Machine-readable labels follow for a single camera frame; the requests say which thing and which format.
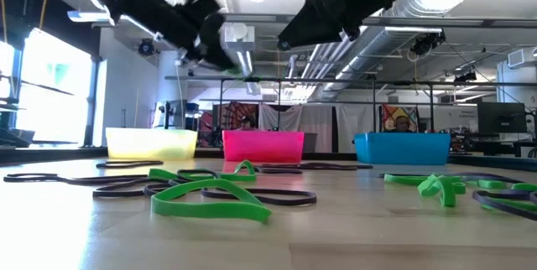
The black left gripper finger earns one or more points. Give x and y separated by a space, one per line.
208 39
223 48

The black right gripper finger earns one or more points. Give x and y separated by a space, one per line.
319 35
323 16

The monitor on arm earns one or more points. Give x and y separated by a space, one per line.
174 110

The white ceiling box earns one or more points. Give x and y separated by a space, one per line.
239 37

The black round ceiling fixture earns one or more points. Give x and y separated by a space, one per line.
284 46

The long ceiling strip light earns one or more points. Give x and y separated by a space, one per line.
84 16

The white hanging sheet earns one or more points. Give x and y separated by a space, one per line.
356 127

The colourful patchwork quilt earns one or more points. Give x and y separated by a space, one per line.
390 112

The pink plastic basket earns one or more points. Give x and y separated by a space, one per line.
262 146

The grey bin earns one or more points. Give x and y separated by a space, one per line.
311 142

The yellow plastic basket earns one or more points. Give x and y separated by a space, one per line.
151 144

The large bright window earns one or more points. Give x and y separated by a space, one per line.
54 94

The black pipe rack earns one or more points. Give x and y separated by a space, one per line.
431 110

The blue plastic basket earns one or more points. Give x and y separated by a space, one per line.
403 148

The black monitor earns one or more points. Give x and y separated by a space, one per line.
501 117

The black ceiling camera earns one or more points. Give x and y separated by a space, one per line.
146 47

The silver ventilation duct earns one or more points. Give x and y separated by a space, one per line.
335 69

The white wall air unit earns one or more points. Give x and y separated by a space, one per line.
522 57

